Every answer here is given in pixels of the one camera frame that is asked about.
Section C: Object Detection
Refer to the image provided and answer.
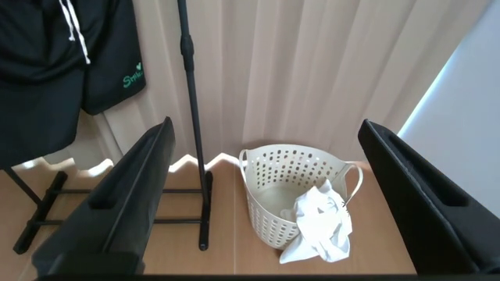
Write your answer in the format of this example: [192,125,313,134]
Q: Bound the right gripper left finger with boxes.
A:
[30,116,177,276]

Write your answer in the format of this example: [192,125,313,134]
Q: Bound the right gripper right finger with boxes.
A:
[356,118,500,275]

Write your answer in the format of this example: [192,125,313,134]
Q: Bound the white garment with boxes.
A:
[278,178,354,265]

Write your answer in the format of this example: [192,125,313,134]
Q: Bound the black shorts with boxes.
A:
[0,0,148,171]

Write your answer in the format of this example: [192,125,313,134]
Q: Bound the white laundry basket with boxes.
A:
[238,144,365,251]

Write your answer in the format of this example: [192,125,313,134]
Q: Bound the black clothes rack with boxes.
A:
[2,0,215,255]

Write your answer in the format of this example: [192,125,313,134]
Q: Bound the beige curtain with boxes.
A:
[38,0,493,173]

